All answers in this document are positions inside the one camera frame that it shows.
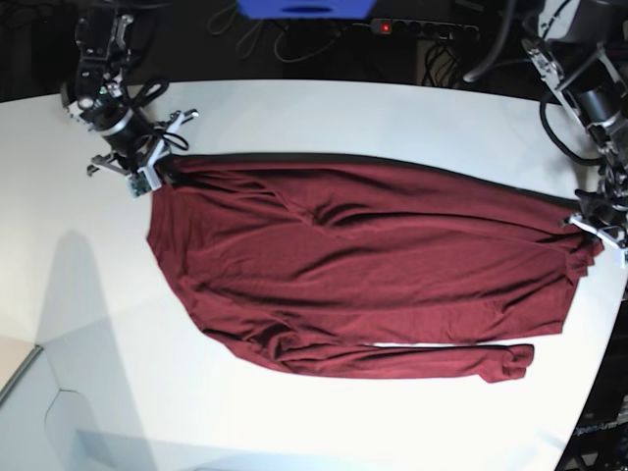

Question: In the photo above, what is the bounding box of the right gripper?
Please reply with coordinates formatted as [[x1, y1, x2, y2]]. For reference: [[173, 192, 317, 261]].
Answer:
[[86, 109, 199, 185]]

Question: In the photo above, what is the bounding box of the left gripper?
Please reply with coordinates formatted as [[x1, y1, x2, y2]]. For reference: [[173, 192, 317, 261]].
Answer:
[[560, 213, 627, 248]]

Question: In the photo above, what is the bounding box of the dark red t-shirt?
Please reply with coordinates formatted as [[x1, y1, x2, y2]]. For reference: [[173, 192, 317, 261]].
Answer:
[[147, 156, 602, 383]]

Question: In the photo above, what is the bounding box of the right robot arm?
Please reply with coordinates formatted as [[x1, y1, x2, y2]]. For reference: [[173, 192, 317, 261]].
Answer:
[[60, 1, 198, 197]]

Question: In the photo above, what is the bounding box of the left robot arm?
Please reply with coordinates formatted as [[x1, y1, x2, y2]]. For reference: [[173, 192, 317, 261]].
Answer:
[[463, 1, 627, 256]]

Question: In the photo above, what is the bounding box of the blue box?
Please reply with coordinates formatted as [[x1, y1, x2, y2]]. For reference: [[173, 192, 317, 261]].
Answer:
[[236, 0, 376, 20]]

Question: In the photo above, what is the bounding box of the black power strip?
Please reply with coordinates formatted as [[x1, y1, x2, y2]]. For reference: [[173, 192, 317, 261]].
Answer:
[[369, 18, 480, 40]]

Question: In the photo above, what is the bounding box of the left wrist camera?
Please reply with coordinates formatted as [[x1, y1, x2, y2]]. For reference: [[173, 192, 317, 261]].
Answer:
[[619, 247, 628, 269]]

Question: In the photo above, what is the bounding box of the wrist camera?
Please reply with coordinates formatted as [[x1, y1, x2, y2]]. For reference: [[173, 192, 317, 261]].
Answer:
[[126, 167, 162, 199], [619, 247, 628, 269]]

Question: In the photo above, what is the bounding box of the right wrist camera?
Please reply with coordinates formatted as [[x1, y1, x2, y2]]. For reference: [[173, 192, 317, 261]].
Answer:
[[126, 167, 162, 199]]

